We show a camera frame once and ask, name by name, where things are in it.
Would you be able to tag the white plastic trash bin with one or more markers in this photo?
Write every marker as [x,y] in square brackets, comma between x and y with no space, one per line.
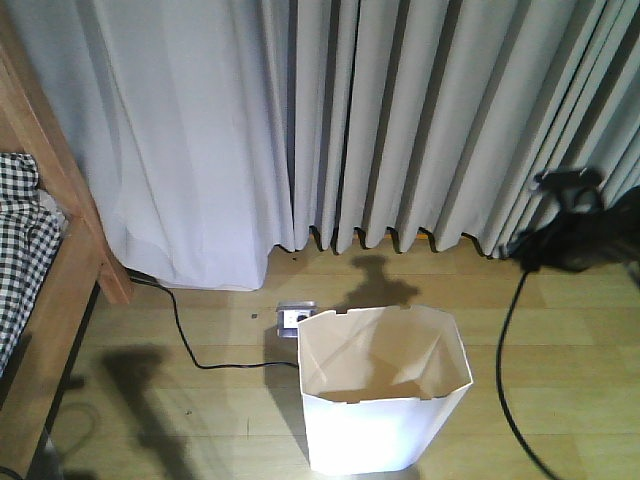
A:
[377,385]

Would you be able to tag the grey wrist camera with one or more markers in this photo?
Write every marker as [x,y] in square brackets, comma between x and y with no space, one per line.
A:
[559,180]

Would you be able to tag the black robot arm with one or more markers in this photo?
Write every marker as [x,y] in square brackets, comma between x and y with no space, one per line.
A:
[620,221]

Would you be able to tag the wooden bed frame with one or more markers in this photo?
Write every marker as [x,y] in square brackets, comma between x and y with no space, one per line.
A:
[83,261]

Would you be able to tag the white pleated curtain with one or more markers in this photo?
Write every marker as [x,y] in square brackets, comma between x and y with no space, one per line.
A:
[210,132]

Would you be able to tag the black white checkered bedding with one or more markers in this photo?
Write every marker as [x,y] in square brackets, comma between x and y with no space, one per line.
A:
[30,237]

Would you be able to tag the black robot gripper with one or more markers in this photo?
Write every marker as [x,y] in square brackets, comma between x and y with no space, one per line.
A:
[567,246]

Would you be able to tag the floor power socket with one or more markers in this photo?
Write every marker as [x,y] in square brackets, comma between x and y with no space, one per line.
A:
[290,314]

